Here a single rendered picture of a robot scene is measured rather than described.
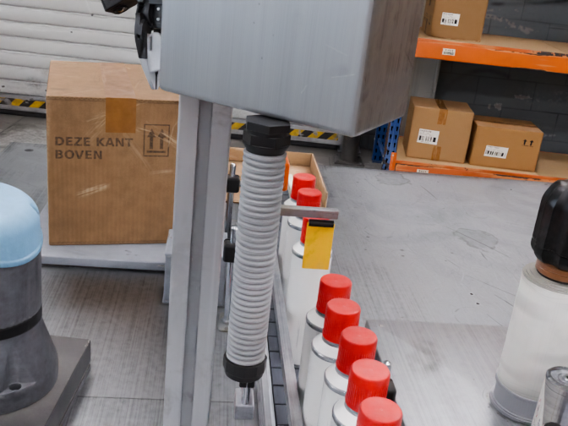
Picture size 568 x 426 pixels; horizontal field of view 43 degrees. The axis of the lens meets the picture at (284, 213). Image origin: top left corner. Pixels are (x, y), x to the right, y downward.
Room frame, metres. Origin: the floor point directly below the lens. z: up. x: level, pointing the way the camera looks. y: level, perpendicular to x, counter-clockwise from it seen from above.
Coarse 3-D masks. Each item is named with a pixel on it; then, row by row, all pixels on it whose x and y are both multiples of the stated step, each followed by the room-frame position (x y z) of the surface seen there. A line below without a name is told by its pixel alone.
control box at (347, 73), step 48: (192, 0) 0.53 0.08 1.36; (240, 0) 0.51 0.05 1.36; (288, 0) 0.49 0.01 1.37; (336, 0) 0.48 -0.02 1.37; (384, 0) 0.48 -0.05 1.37; (192, 48) 0.53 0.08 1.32; (240, 48) 0.51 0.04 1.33; (288, 48) 0.49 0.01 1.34; (336, 48) 0.47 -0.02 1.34; (384, 48) 0.49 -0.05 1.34; (192, 96) 0.53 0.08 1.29; (240, 96) 0.51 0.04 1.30; (288, 96) 0.49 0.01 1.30; (336, 96) 0.47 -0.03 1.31; (384, 96) 0.50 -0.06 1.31
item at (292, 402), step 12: (276, 264) 0.93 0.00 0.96; (276, 276) 0.89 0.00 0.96; (276, 288) 0.86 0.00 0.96; (276, 300) 0.83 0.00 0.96; (276, 312) 0.80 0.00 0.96; (276, 324) 0.78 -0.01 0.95; (288, 336) 0.74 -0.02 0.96; (288, 348) 0.71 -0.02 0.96; (288, 360) 0.69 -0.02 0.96; (288, 372) 0.67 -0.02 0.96; (288, 384) 0.64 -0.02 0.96; (288, 396) 0.62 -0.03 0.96; (288, 408) 0.61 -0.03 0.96; (300, 408) 0.61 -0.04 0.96; (288, 420) 0.60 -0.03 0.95; (300, 420) 0.59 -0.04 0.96
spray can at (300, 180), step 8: (296, 176) 0.97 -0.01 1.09; (304, 176) 0.98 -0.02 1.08; (312, 176) 0.98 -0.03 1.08; (296, 184) 0.96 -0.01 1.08; (304, 184) 0.96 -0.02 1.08; (312, 184) 0.97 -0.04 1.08; (296, 192) 0.96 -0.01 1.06; (288, 200) 0.97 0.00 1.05; (296, 200) 0.96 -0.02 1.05; (288, 216) 0.96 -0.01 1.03; (280, 240) 0.97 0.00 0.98; (280, 248) 0.97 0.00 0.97; (280, 256) 0.96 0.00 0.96; (280, 264) 0.96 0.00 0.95; (280, 272) 0.96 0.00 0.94
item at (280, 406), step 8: (280, 224) 1.28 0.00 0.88; (280, 232) 1.24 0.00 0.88; (272, 296) 0.99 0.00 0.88; (272, 304) 0.96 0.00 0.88; (272, 312) 0.94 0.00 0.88; (272, 320) 0.91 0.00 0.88; (272, 328) 0.89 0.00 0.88; (272, 336) 0.87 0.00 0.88; (272, 344) 0.85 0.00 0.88; (272, 352) 0.83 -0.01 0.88; (272, 360) 0.81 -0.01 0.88; (280, 360) 0.81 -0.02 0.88; (272, 368) 0.80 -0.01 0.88; (280, 368) 0.80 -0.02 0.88; (296, 368) 0.80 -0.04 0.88; (272, 376) 0.78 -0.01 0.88; (280, 376) 0.78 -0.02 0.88; (296, 376) 0.78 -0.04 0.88; (272, 384) 0.76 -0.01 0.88; (280, 384) 0.76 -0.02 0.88; (272, 392) 0.79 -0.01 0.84; (280, 392) 0.74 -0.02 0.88; (280, 400) 0.73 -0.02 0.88; (280, 408) 0.71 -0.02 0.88; (280, 416) 0.70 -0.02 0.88; (280, 424) 0.68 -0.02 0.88; (288, 424) 0.68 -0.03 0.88
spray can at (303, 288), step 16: (304, 224) 0.82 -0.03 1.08; (304, 240) 0.81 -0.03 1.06; (304, 272) 0.80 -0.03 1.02; (320, 272) 0.80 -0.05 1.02; (288, 288) 0.82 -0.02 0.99; (304, 288) 0.80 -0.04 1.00; (288, 304) 0.81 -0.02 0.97; (304, 304) 0.80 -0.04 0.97; (288, 320) 0.81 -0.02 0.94; (304, 320) 0.80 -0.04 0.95
